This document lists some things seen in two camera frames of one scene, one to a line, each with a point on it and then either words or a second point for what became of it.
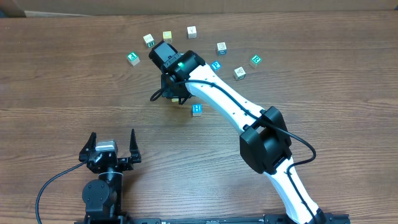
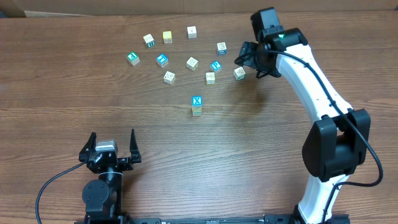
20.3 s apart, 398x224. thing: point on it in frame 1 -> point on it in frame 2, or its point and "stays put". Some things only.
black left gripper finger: x=135 y=156 stays put
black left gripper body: x=122 y=163 stays put
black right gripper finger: x=185 y=99 -> x=260 y=73
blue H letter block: x=196 y=109 stays put
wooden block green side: x=239 y=73 stays put
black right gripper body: x=170 y=91 -> x=252 y=56
